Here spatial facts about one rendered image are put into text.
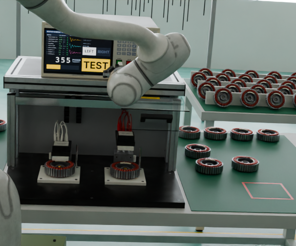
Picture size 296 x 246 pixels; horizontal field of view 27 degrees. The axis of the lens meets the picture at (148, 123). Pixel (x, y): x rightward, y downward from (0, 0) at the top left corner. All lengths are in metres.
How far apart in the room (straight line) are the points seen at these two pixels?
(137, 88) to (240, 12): 7.05
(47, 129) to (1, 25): 6.26
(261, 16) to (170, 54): 7.10
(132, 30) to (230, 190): 0.84
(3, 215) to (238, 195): 1.02
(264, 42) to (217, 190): 6.75
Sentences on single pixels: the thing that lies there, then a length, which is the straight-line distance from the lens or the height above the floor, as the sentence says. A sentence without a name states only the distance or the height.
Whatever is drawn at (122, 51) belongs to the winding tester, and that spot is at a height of 1.22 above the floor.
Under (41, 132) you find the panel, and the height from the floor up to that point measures 0.86.
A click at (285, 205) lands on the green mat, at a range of 2.26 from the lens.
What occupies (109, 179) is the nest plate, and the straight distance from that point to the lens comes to 2.25.
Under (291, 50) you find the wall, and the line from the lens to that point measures 9.10.
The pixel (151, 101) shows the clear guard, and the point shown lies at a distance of 2.24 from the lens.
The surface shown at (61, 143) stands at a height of 0.87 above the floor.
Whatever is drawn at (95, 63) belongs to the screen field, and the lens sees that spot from 2.32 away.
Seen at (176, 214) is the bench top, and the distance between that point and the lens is 2.10.
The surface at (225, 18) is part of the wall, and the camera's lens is 8.79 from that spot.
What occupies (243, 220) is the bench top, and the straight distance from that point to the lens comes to 2.15.
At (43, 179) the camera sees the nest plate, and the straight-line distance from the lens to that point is 2.24.
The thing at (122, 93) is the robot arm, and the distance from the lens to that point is 1.82.
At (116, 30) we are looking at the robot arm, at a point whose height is 1.38.
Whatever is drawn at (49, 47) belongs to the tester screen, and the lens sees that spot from 2.31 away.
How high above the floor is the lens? 1.60
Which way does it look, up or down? 16 degrees down
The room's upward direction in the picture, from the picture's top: 4 degrees clockwise
